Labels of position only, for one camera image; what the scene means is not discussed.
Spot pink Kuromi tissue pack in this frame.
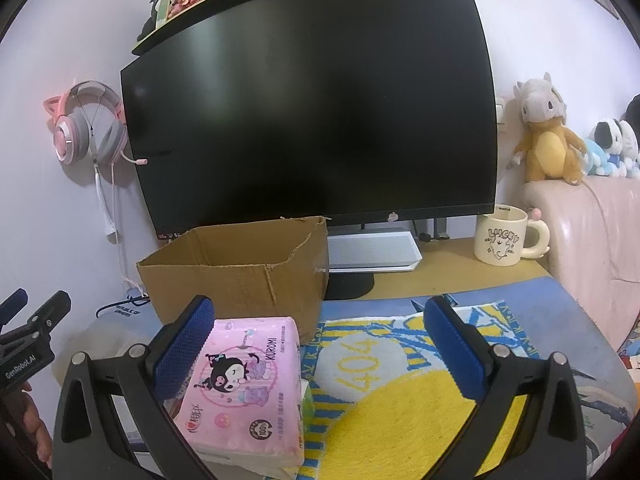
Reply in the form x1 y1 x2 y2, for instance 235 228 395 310
174 316 304 479

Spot green white medicine box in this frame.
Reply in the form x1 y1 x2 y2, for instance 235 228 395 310
265 378 314 479

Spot person's left hand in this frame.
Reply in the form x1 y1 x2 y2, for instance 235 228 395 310
20 382 53 469

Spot light blue desk mat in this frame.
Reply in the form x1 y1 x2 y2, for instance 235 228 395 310
74 275 634 480

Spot yellow blue 404 towel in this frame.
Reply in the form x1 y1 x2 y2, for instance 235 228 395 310
269 300 551 480

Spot cream cartoon mug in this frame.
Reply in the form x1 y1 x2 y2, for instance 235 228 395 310
474 204 550 266

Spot pink cat-ear headset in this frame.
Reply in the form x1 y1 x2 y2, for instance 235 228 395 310
42 80 148 166

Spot pink sofa blanket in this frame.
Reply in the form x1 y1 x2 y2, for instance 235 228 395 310
518 177 639 350

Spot brown cardboard box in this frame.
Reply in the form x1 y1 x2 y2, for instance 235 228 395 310
137 217 329 344

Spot white console under monitor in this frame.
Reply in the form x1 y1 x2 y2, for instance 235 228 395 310
328 231 422 273

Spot Cubone plush toy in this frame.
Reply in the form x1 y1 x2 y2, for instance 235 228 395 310
510 73 587 185

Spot black curved monitor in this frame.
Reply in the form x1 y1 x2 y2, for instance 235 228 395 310
122 0 497 237

